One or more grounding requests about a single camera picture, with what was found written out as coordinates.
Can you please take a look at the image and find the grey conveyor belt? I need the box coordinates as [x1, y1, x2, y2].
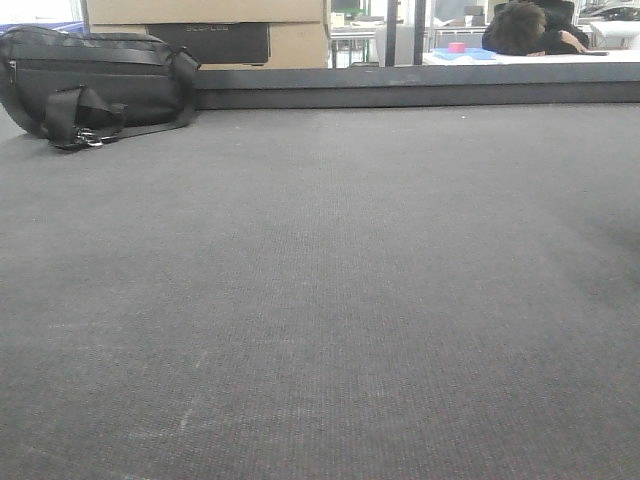
[1, 104, 639, 479]

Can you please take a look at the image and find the pink block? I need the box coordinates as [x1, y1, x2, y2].
[447, 42, 466, 54]

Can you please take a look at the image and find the lower cardboard box black print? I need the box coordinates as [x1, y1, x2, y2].
[90, 22, 329, 70]

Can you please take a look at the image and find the shallow blue tray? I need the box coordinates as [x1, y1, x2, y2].
[432, 47, 497, 61]

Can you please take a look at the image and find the person in black resting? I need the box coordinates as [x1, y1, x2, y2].
[482, 1, 589, 56]

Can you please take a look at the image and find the black fabric bag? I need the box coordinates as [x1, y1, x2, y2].
[1, 25, 200, 151]

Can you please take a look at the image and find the upper cardboard box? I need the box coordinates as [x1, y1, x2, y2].
[86, 0, 331, 25]

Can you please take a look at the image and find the white table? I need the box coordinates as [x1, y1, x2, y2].
[423, 50, 639, 66]

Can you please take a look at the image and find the black vertical post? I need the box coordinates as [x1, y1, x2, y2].
[384, 0, 398, 67]

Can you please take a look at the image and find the dark conveyor side rail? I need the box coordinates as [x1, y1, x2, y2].
[195, 61, 639, 110]

